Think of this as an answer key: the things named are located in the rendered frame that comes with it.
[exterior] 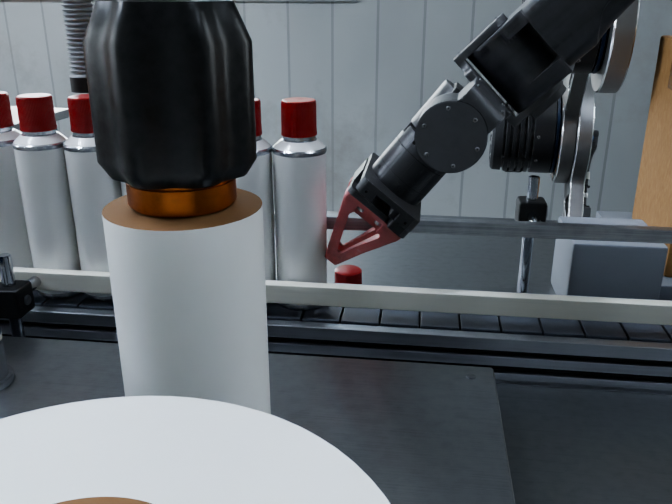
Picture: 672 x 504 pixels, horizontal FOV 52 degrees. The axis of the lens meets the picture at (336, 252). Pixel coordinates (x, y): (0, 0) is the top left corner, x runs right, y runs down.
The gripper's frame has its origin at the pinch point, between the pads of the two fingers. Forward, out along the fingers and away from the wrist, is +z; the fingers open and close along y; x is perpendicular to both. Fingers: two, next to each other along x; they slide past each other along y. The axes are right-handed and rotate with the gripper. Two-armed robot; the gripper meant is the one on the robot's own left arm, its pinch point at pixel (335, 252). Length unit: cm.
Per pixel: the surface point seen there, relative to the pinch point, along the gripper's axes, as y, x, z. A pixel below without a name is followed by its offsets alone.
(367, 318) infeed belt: 3.4, 6.2, 2.1
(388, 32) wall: -247, -11, 1
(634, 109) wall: -239, 88, -41
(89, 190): 3.0, -22.5, 9.8
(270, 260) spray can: 1.6, -4.6, 4.4
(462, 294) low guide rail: 4.3, 11.0, -6.2
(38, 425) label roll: 43.2, -10.3, -3.5
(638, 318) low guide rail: 4.4, 24.3, -15.0
